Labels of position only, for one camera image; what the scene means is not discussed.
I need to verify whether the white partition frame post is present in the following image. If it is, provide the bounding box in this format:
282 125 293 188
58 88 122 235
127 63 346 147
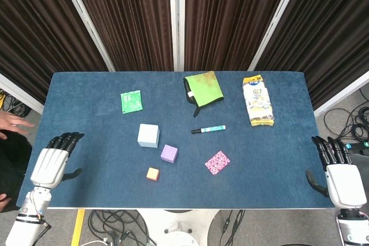
56 0 116 71
247 0 306 71
168 0 186 71
0 73 44 114
313 70 369 118

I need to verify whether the large light blue cube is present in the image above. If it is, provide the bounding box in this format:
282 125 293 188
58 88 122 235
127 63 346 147
137 123 160 148

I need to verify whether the medium purple cube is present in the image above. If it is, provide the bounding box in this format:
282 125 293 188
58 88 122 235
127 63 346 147
160 144 179 162

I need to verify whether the yellow floor tape strip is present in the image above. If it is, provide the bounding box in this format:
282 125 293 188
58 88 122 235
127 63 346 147
70 209 86 246

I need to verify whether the black cable with inline switch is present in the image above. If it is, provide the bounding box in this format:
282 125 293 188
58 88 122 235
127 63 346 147
219 209 246 246

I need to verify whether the blue felt table mat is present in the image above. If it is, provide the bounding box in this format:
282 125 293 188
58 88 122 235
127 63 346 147
16 70 337 209

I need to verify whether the black box with green light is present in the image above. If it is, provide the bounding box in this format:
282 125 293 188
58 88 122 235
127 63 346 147
347 141 369 166

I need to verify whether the dark brown curtain panel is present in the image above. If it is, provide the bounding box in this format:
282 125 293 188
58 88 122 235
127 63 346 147
67 0 175 71
0 0 109 104
184 0 295 71
255 0 369 110

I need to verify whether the green sachet packet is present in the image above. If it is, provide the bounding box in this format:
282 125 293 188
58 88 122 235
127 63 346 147
120 90 144 114

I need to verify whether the black floor cable bundle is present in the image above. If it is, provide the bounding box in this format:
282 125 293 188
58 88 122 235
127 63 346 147
86 210 156 246
0 89 31 120
322 87 369 143

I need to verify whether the teal marker pen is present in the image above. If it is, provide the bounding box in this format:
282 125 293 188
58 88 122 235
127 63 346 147
190 124 227 135

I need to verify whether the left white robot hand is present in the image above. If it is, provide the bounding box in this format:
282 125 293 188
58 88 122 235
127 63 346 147
30 132 85 189

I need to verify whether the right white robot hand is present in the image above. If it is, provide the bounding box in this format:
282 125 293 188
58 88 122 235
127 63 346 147
305 135 367 209

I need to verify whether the green cloth with black edge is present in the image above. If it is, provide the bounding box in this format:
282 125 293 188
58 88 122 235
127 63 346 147
183 70 225 118

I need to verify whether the bare person hand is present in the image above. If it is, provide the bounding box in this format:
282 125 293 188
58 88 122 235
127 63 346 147
0 112 35 140

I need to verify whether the small orange cube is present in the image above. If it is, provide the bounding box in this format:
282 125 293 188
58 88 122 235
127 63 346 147
146 167 160 182

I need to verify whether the yellow white snack bag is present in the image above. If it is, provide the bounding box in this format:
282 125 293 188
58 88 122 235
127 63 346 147
242 74 275 127

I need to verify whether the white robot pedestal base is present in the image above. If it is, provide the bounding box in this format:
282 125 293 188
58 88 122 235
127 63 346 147
138 209 220 246

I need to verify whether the person in black clothing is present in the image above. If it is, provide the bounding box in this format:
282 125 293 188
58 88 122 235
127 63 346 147
0 130 32 213

